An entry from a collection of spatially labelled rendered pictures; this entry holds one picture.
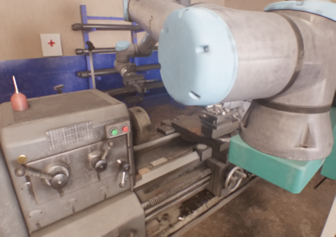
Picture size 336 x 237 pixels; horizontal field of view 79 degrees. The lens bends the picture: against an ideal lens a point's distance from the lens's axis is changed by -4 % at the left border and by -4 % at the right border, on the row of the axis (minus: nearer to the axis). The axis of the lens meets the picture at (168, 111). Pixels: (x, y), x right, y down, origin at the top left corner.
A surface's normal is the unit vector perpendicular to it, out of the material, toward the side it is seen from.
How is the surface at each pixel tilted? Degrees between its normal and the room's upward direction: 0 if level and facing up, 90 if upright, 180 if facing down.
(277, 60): 89
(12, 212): 90
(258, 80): 109
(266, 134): 70
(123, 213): 32
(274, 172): 90
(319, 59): 89
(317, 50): 77
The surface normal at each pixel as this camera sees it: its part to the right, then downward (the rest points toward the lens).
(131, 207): 0.32, -0.66
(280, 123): -0.57, -0.07
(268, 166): -0.76, 0.22
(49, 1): 0.62, 0.26
